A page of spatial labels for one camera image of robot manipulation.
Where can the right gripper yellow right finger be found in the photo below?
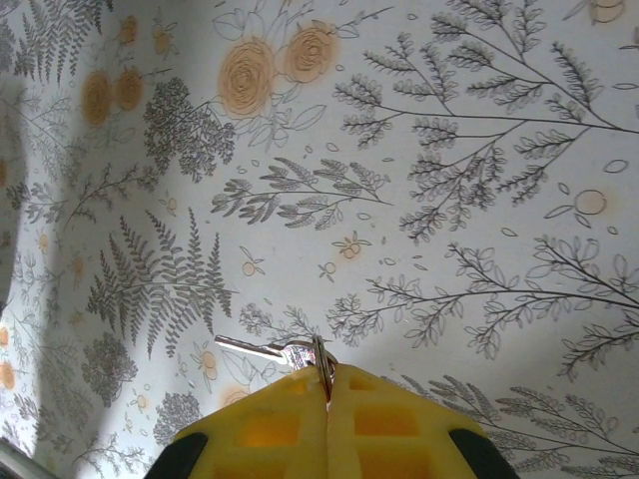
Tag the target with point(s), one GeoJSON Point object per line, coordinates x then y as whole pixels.
{"type": "Point", "coordinates": [389, 429]}

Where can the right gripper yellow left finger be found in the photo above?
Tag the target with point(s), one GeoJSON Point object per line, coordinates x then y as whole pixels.
{"type": "Point", "coordinates": [269, 429]}

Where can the silver key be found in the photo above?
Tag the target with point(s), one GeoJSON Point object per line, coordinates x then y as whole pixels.
{"type": "Point", "coordinates": [294, 355]}

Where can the aluminium frame rail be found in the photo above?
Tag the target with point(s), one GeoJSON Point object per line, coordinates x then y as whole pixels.
{"type": "Point", "coordinates": [12, 464]}

